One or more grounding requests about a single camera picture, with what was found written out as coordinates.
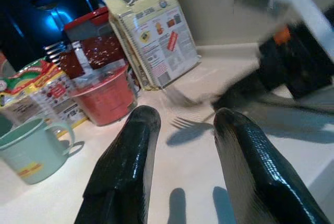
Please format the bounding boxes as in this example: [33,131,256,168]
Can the mint green plastic mug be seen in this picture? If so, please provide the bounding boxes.
[0,118,76,185]

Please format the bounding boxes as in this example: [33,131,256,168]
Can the clear packet with red print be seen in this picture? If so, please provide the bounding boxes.
[28,72,89,132]

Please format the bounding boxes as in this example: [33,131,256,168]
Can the cream printed paper bag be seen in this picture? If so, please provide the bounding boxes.
[102,0,203,91]

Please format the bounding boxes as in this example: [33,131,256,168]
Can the clear container with red lid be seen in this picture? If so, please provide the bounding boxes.
[59,6,131,79]

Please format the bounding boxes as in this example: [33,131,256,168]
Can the teal bowl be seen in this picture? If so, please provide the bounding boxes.
[0,115,14,137]

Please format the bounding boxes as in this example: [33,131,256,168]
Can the green and red snack packet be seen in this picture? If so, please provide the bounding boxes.
[0,58,66,99]

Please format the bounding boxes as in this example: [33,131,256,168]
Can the black glossy appliance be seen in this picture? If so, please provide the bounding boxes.
[0,0,106,73]

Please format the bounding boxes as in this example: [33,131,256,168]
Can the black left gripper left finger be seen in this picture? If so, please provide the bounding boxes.
[74,105,161,224]

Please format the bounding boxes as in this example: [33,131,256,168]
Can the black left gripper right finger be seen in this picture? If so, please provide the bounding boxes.
[213,108,331,224]

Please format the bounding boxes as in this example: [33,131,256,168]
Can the red plastic cup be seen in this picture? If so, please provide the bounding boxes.
[69,65,139,127]

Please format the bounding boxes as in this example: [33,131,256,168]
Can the silver metal fork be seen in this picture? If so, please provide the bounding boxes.
[165,85,217,108]
[171,114,213,131]

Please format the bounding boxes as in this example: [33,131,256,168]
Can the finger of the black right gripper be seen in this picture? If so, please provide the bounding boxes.
[210,76,267,113]

